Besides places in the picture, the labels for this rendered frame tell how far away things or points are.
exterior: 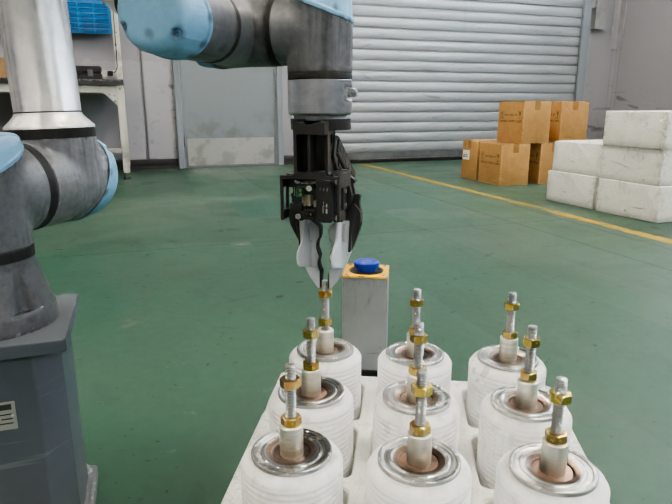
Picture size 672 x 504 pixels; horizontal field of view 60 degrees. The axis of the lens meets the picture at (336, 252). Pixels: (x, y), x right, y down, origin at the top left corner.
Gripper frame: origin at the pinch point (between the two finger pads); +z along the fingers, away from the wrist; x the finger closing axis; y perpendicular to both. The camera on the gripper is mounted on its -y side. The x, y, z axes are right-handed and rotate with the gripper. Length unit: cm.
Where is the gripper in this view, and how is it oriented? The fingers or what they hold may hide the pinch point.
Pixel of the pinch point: (326, 276)
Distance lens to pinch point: 75.4
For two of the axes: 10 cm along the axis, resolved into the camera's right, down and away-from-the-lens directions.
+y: -2.4, 2.4, -9.4
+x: 9.7, 0.6, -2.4
